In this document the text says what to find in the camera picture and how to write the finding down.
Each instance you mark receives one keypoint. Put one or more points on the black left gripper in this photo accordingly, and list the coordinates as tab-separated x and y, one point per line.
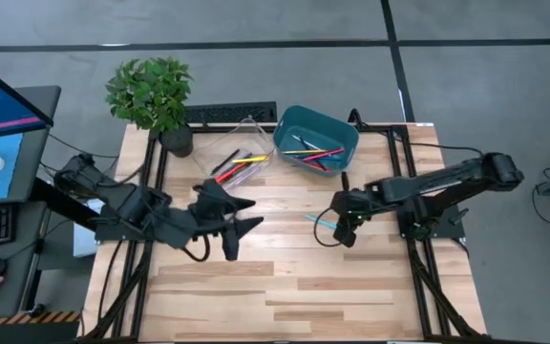
210	210

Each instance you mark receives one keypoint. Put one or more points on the black Pilot gel pen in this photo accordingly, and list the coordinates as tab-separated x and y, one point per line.
225	162

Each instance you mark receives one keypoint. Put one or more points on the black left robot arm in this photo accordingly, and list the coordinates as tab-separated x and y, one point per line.
132	205

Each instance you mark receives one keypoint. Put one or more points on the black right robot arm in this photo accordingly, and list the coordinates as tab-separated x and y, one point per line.
447	179

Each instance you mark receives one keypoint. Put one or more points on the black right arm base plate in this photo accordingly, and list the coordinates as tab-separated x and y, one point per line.
447	229

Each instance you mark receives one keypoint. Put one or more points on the green potted plant, black pot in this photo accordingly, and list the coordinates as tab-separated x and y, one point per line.
148	91

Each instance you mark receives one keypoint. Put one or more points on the orange highlighter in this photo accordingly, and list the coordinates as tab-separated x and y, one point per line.
231	173

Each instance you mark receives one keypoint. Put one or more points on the teal plastic bin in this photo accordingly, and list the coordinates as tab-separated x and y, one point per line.
332	126

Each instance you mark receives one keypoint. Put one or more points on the pink pencil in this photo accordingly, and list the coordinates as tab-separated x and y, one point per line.
330	154

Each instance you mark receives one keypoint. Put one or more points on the black keyboard on table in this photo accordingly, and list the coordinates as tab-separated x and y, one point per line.
232	113

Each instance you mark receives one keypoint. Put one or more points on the clear plastic bin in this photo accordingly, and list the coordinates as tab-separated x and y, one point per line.
256	143

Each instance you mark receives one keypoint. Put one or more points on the yellow highlighter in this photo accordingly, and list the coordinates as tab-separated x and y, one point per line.
251	159

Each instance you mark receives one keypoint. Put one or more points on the yellow black hazard strip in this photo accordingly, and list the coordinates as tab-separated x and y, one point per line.
27	317

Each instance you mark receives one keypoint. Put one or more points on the dark green pen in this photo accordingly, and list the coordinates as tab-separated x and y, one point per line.
237	169

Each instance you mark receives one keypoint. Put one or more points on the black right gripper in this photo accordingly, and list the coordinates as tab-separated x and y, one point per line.
356	203

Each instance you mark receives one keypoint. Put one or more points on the red pencil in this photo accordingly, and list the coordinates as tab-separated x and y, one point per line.
318	165

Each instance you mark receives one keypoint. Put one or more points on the white pencil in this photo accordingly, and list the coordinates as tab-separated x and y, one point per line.
299	139

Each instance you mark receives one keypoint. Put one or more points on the yellow pencil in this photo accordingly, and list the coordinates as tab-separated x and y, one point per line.
308	152

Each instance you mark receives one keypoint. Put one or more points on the black pencil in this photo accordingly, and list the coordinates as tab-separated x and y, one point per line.
306	144

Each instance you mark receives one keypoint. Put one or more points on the light teal pen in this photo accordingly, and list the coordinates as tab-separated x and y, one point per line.
318	221

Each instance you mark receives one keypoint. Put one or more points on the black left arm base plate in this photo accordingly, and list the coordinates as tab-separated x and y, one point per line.
112	234

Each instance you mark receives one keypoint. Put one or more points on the black aluminium table frame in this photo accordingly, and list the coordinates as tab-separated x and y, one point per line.
380	129

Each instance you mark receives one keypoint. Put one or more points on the grey computer desk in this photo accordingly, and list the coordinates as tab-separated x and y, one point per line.
17	267

